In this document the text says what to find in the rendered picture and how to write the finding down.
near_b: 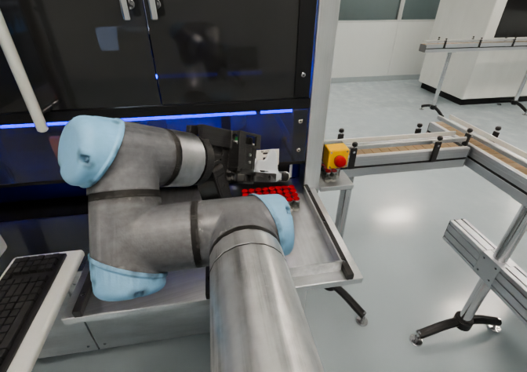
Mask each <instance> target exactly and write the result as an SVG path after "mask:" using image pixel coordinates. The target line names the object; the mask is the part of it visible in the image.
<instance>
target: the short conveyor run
mask: <svg viewBox="0 0 527 372"><path fill-rule="evenodd" d="M422 126H423V124H422V123H418V124H417V127H418V129H416V130H415V133H414V134H402V135H391V136H380V137H358V138H347V139H344V138H343V135H344V134H343V132H344V129H343V128H340V129H339V132H340V133H339V134H338V137H337V139H335V140H324V142H329V141H340V140H341V141H343V143H344V144H345V145H346V146H347V147H348V149H349V155H348V160H347V167H343V168H340V169H341V170H343V171H344V172H345V174H346V175H347V176H348V177H355V176H364V175H373V174H382V173H399V172H408V171H417V170H434V169H443V168H453V167H461V166H462V167H463V166H464V163H465V162H466V160H467V157H468V154H469V152H470V148H469V147H468V146H463V145H462V144H460V143H459V142H462V141H466V140H467V137H451V136H455V134H456V131H447V132H436V133H421V130H422V129H421V128H420V127H422ZM446 136H447V137H446ZM403 139H404V140H403ZM370 141H372V142H370ZM359 142H361V143H359Z"/></svg>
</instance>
